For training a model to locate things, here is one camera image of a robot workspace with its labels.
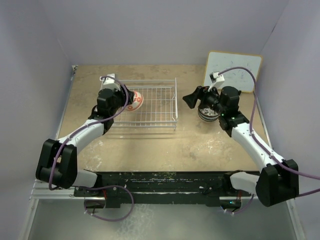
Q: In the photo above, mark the yellow framed whiteboard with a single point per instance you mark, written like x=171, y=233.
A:
x=218, y=61

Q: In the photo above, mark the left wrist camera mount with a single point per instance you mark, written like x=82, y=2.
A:
x=109, y=82

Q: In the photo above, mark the red flower pattern bowl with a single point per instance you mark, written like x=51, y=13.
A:
x=136, y=100

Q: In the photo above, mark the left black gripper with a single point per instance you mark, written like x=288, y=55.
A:
x=123, y=95

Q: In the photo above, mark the white wire dish rack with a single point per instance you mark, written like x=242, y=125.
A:
x=159, y=108

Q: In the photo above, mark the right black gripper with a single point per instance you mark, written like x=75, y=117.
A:
x=191, y=99

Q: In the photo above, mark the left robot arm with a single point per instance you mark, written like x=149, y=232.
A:
x=58, y=161

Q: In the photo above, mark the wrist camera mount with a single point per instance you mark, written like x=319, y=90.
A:
x=216, y=80
x=109, y=82

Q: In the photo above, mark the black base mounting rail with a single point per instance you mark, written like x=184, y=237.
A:
x=207, y=188

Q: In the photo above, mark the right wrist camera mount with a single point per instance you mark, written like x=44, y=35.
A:
x=216, y=80

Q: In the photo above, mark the pink floral bowl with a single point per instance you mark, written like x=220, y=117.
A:
x=207, y=114

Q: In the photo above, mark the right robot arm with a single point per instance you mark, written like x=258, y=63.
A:
x=277, y=181

